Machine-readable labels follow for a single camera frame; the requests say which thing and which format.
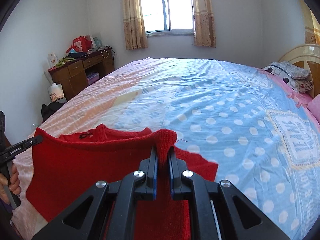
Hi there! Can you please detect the blue polka dot bedsheet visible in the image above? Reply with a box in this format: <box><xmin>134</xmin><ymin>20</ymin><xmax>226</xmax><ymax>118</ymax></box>
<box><xmin>11</xmin><ymin>56</ymin><xmax>320</xmax><ymax>240</ymax></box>

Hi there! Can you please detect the yellow curtain behind headboard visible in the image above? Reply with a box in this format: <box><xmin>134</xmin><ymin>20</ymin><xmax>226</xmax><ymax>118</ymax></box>
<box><xmin>299</xmin><ymin>0</ymin><xmax>320</xmax><ymax>45</ymax></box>

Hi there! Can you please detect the purple box under desk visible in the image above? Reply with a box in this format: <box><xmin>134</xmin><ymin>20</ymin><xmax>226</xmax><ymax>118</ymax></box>
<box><xmin>87</xmin><ymin>73</ymin><xmax>99</xmax><ymax>86</ymax></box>

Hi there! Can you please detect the window with metal frame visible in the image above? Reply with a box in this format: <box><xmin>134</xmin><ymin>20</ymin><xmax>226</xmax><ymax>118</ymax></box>
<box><xmin>141</xmin><ymin>0</ymin><xmax>194</xmax><ymax>37</ymax></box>

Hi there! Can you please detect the white carton on desk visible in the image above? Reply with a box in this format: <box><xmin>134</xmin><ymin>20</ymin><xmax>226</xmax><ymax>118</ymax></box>
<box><xmin>48</xmin><ymin>52</ymin><xmax>59</xmax><ymax>68</ymax></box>

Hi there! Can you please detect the beige curtain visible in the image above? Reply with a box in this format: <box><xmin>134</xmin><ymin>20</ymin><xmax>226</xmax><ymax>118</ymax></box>
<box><xmin>122</xmin><ymin>0</ymin><xmax>148</xmax><ymax>50</ymax></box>
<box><xmin>193</xmin><ymin>0</ymin><xmax>216</xmax><ymax>48</ymax></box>

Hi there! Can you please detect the brown wooden desk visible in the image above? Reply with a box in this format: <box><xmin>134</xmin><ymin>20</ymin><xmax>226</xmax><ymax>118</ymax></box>
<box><xmin>48</xmin><ymin>46</ymin><xmax>115</xmax><ymax>100</ymax></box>

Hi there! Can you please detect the green cloth on desk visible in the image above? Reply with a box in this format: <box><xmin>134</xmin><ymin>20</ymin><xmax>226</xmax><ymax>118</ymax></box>
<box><xmin>54</xmin><ymin>57</ymin><xmax>75</xmax><ymax>68</ymax></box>

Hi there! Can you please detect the black bag on floor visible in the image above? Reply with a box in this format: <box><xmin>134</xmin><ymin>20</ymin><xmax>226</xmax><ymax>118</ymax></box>
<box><xmin>41</xmin><ymin>102</ymin><xmax>65</xmax><ymax>122</ymax></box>

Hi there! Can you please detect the white paper shopping bag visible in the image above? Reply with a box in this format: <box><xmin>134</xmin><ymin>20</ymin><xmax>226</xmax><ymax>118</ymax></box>
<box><xmin>48</xmin><ymin>83</ymin><xmax>65</xmax><ymax>102</ymax></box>

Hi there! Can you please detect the cream wooden headboard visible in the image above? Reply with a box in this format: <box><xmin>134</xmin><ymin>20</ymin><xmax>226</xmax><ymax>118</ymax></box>
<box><xmin>279</xmin><ymin>44</ymin><xmax>320</xmax><ymax>98</ymax></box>

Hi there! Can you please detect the pink floral pillow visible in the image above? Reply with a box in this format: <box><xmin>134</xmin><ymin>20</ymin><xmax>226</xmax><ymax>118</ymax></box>
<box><xmin>307</xmin><ymin>94</ymin><xmax>320</xmax><ymax>123</ymax></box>

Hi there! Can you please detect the red gift bag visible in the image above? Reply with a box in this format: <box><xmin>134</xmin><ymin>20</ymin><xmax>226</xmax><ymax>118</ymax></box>
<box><xmin>66</xmin><ymin>36</ymin><xmax>92</xmax><ymax>54</ymax></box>

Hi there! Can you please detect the left beige curtain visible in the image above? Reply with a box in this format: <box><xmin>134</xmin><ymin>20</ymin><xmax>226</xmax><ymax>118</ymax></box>
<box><xmin>122</xmin><ymin>0</ymin><xmax>148</xmax><ymax>50</ymax></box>

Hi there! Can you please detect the red knit sweater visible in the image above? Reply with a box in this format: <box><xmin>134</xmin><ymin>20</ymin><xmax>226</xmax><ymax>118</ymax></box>
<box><xmin>26</xmin><ymin>125</ymin><xmax>218</xmax><ymax>239</ymax></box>

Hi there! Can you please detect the person's left hand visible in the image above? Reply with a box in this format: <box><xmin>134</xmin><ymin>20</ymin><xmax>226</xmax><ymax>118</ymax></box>
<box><xmin>0</xmin><ymin>164</ymin><xmax>22</xmax><ymax>205</ymax></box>

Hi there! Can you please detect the right beige curtain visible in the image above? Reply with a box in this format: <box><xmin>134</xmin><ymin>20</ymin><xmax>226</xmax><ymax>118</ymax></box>
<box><xmin>193</xmin><ymin>0</ymin><xmax>216</xmax><ymax>48</ymax></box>

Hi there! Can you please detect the grey patterned pillow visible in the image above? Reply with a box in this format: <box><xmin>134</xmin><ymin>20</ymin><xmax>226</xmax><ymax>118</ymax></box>
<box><xmin>263</xmin><ymin>61</ymin><xmax>313</xmax><ymax>93</ymax></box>

